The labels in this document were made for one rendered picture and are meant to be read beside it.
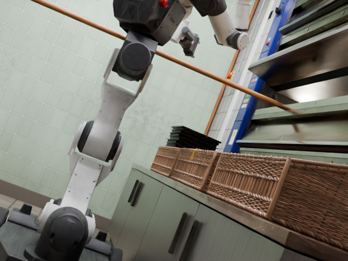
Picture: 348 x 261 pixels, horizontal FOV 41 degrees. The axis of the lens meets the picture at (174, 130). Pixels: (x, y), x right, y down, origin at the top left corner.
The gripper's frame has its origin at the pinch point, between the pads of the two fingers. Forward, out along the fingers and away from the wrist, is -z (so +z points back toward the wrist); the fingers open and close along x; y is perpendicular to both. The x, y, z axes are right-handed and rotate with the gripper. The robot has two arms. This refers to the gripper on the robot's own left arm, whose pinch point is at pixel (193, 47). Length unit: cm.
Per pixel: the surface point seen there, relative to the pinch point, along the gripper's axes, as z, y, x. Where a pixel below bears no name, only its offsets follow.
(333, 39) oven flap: 19, 70, -12
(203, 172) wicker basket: 53, 49, 62
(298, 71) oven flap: -30, 49, -10
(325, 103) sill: 2, 73, 11
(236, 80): -111, -12, -19
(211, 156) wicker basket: 54, 50, 55
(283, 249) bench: 125, 94, 73
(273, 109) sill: -44, 40, 10
